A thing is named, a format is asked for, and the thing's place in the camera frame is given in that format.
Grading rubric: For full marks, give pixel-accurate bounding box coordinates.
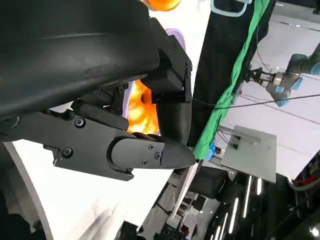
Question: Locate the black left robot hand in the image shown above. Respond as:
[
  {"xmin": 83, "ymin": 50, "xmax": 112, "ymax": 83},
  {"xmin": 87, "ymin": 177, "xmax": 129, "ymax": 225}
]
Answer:
[{"xmin": 0, "ymin": 0, "xmax": 196, "ymax": 182}]

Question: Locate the orange white toy bread roll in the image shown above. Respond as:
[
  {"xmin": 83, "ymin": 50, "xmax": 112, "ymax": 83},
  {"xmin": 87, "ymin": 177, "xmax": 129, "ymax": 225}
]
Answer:
[
  {"xmin": 147, "ymin": 0, "xmax": 181, "ymax": 11},
  {"xmin": 126, "ymin": 79, "xmax": 161, "ymax": 137}
]

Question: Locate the lilac plate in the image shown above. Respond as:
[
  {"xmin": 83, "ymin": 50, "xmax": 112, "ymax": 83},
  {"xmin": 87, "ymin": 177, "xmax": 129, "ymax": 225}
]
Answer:
[{"xmin": 121, "ymin": 27, "xmax": 187, "ymax": 118}]

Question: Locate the black backdrop cloth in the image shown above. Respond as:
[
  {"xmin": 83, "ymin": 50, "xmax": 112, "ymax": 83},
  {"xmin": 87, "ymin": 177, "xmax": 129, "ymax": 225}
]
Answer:
[{"xmin": 187, "ymin": 0, "xmax": 276, "ymax": 148}]

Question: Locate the green cloth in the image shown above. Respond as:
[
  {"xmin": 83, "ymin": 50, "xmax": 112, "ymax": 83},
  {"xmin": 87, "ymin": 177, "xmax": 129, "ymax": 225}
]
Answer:
[{"xmin": 193, "ymin": 0, "xmax": 272, "ymax": 161}]

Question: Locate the blue plastic box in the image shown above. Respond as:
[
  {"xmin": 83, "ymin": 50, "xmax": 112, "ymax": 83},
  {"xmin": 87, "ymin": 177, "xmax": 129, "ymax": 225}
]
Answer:
[{"xmin": 206, "ymin": 142, "xmax": 217, "ymax": 162}]

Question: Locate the pale green mug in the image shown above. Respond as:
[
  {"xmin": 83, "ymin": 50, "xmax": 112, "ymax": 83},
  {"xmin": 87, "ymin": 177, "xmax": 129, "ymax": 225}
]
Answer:
[{"xmin": 209, "ymin": 0, "xmax": 253, "ymax": 18}]

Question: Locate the small electronics module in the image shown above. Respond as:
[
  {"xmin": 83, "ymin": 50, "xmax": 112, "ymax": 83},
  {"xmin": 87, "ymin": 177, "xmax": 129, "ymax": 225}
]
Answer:
[{"xmin": 228, "ymin": 134, "xmax": 242, "ymax": 151}]

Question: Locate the black silver background gripper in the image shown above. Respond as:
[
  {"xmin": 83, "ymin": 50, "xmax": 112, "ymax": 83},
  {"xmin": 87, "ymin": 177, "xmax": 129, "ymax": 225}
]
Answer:
[{"xmin": 243, "ymin": 66, "xmax": 276, "ymax": 88}]

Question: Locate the long black cable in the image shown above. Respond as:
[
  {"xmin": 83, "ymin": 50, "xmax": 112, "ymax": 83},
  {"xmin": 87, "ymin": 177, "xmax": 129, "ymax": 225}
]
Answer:
[{"xmin": 192, "ymin": 93, "xmax": 320, "ymax": 111}]

